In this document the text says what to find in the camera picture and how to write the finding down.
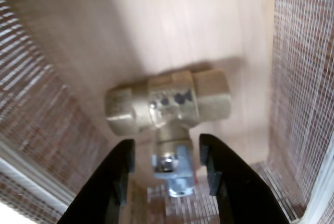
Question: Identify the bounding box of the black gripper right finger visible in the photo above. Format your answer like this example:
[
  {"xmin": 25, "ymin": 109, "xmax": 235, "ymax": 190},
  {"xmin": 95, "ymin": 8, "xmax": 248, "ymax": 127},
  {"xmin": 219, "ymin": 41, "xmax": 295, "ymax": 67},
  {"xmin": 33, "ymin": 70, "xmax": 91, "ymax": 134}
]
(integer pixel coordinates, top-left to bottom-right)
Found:
[{"xmin": 198, "ymin": 133, "xmax": 298, "ymax": 224}]

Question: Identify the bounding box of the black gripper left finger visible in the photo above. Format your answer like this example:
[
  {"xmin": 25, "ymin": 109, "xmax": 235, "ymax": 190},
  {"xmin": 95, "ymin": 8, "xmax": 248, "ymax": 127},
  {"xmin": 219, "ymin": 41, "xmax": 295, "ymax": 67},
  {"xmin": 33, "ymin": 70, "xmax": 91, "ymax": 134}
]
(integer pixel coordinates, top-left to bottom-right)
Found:
[{"xmin": 56, "ymin": 139, "xmax": 136, "ymax": 224}]

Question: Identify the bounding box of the brass ball valve red handle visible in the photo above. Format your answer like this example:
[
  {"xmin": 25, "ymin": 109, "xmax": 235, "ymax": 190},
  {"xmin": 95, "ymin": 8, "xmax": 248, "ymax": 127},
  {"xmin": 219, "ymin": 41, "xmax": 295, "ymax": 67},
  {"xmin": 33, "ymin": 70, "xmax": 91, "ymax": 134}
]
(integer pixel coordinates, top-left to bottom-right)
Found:
[{"xmin": 104, "ymin": 68, "xmax": 233, "ymax": 198}]

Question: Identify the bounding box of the bamboo slat box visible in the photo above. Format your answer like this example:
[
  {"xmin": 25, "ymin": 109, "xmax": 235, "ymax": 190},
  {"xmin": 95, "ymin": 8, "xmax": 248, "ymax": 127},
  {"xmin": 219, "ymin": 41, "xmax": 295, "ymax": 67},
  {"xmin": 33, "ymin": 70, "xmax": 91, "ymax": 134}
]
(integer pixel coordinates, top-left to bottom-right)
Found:
[{"xmin": 0, "ymin": 0, "xmax": 334, "ymax": 224}]

